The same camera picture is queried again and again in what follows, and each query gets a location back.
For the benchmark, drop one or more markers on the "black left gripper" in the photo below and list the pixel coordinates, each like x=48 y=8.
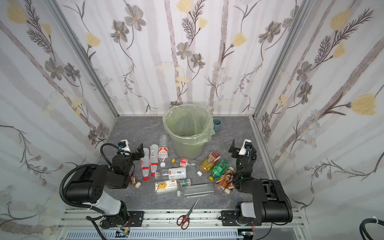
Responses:
x=135 y=154

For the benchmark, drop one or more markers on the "red cap white bottle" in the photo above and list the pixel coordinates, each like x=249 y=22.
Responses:
x=145 y=164
x=154 y=151

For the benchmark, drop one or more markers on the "green plastic bottle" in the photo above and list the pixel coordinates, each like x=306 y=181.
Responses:
x=218 y=170

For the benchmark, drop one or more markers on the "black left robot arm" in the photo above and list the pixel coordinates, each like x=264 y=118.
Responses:
x=83 y=186

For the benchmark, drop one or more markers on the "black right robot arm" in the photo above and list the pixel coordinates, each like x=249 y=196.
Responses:
x=269 y=204

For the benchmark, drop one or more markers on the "green mesh waste bin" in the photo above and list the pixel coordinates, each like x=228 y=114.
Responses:
x=188 y=141

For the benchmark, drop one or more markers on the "green plastic bin liner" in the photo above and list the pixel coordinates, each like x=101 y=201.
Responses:
x=192 y=132

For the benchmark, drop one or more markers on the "yellow tea bottle red label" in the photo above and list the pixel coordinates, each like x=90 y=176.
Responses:
x=208 y=163

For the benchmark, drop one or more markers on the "clear bottle red white label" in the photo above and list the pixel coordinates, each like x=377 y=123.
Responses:
x=163 y=150

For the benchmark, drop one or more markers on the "teal cup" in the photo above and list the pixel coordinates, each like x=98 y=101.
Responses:
x=217 y=124

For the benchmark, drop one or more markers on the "sunflower label bottle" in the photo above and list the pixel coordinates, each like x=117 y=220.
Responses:
x=171 y=185

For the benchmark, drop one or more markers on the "small yellow cap bottle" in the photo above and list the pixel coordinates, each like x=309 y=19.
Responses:
x=185 y=163

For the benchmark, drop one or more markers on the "clear square bottle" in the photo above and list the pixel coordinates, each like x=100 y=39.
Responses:
x=196 y=191

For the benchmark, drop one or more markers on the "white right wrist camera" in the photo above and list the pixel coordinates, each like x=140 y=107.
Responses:
x=247 y=144

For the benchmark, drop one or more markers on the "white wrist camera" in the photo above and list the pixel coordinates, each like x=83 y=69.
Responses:
x=247 y=144
x=123 y=146

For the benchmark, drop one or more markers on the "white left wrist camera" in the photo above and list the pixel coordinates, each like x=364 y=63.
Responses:
x=123 y=146

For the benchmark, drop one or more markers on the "red handled scissors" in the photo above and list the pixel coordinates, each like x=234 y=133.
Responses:
x=184 y=220

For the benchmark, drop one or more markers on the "aluminium rail base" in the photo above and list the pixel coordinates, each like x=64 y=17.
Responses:
x=203 y=224

